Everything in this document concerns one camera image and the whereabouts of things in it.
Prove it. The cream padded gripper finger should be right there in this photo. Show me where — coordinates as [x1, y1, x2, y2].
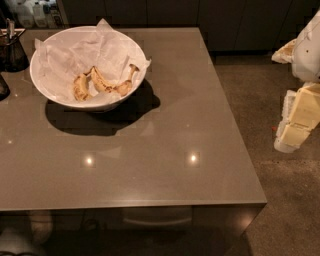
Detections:
[274, 83, 320, 153]

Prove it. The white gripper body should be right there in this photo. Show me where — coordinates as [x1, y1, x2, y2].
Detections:
[271, 9, 320, 83]

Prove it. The white ceramic bowl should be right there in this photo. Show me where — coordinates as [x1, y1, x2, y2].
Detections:
[29, 25, 148, 112]

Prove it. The short spotted yellow banana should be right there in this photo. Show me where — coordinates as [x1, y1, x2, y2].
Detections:
[73, 73, 92, 101]

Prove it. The white crumpled paper liner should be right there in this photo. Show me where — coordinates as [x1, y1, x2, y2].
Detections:
[34, 18, 152, 105]

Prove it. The clear plastic bottle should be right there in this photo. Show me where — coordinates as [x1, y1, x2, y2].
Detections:
[16, 0, 34, 28]
[33, 2, 47, 28]

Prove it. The black mesh utensil holder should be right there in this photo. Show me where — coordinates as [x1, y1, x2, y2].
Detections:
[0, 29, 29, 72]

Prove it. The dark round object at edge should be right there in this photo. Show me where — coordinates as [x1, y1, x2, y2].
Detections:
[0, 74, 10, 101]

